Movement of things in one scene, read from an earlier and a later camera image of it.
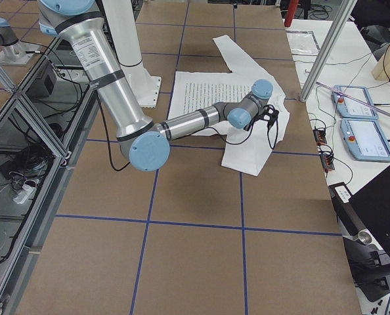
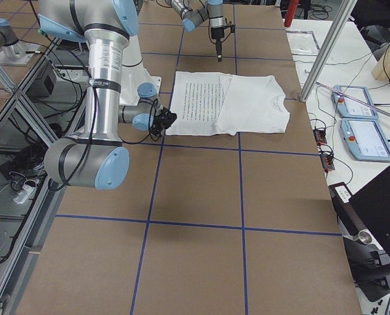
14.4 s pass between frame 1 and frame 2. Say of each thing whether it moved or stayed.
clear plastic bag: stayed
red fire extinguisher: stayed
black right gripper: moved
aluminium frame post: stayed
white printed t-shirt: moved
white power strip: stayed
